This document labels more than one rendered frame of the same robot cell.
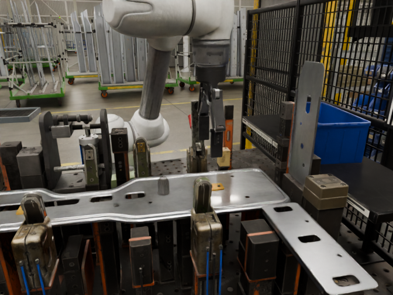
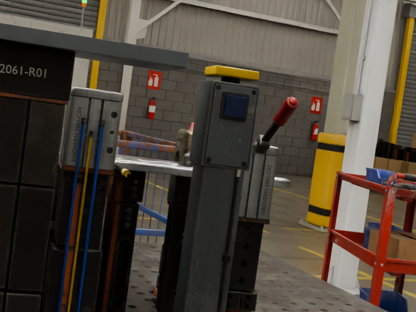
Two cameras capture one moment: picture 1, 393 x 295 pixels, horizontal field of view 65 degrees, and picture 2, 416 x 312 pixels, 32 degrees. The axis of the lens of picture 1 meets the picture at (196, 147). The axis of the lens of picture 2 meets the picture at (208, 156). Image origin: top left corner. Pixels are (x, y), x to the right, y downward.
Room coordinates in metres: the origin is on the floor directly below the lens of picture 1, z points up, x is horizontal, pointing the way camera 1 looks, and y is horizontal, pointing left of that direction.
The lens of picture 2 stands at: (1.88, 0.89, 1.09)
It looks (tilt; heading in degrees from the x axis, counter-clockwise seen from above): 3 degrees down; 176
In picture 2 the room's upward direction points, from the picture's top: 8 degrees clockwise
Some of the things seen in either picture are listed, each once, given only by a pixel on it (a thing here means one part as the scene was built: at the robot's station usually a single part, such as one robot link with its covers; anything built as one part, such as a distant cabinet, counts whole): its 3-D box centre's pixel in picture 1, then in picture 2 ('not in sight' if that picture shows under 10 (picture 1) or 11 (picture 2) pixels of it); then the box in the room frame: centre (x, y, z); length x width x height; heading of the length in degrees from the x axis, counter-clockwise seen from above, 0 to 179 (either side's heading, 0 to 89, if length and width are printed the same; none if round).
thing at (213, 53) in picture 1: (210, 53); not in sight; (0.77, -0.03, 1.36); 0.09 x 0.09 x 0.06
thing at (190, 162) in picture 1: (196, 198); not in sight; (0.93, 0.00, 0.88); 0.07 x 0.06 x 0.35; 12
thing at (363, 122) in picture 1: (319, 129); not in sight; (1.03, -0.42, 1.10); 0.30 x 0.17 x 0.13; 6
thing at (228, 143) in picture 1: (226, 177); not in sight; (0.95, -0.10, 0.95); 0.03 x 0.01 x 0.50; 102
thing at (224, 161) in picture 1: (221, 199); not in sight; (0.91, -0.09, 0.88); 0.04 x 0.04 x 0.36; 12
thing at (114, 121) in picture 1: (110, 136); not in sight; (1.47, 0.43, 0.92); 0.18 x 0.16 x 0.22; 122
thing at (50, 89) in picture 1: (36, 59); not in sight; (7.05, 3.53, 0.88); 1.91 x 1.00 x 1.76; 21
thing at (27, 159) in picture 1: (42, 205); not in sight; (0.87, 0.49, 0.89); 0.13 x 0.11 x 0.38; 12
